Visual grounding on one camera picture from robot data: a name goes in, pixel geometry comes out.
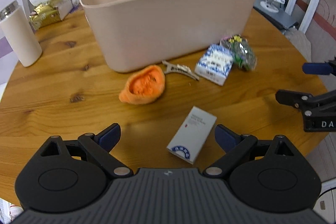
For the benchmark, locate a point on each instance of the green candy bag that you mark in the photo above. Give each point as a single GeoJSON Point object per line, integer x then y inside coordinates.
{"type": "Point", "coordinates": [244, 56]}

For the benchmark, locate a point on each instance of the blue white patterned box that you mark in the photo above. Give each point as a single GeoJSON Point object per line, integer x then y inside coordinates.
{"type": "Point", "coordinates": [215, 64]}

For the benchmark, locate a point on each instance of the beige plastic storage bin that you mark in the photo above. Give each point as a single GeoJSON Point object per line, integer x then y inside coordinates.
{"type": "Point", "coordinates": [133, 34]}

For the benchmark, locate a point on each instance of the silver metal hair clip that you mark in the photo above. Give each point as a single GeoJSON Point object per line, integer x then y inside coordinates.
{"type": "Point", "coordinates": [181, 69]}

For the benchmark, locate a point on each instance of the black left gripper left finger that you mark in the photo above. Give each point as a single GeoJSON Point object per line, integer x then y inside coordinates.
{"type": "Point", "coordinates": [89, 150]}

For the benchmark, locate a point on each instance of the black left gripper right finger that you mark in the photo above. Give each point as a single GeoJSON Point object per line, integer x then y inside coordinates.
{"type": "Point", "coordinates": [245, 155]}

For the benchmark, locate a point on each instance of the gold tissue box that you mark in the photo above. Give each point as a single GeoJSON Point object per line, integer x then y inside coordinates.
{"type": "Point", "coordinates": [50, 12]}

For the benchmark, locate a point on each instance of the grey laptop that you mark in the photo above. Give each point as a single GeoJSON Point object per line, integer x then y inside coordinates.
{"type": "Point", "coordinates": [276, 15]}

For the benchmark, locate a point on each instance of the white thermos bottle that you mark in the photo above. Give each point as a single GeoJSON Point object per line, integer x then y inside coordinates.
{"type": "Point", "coordinates": [19, 34]}

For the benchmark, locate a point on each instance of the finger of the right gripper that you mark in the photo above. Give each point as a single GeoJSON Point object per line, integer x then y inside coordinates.
{"type": "Point", "coordinates": [304, 101]}
{"type": "Point", "coordinates": [326, 68]}

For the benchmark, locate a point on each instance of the white grey flat box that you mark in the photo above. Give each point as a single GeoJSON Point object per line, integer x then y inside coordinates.
{"type": "Point", "coordinates": [192, 134]}

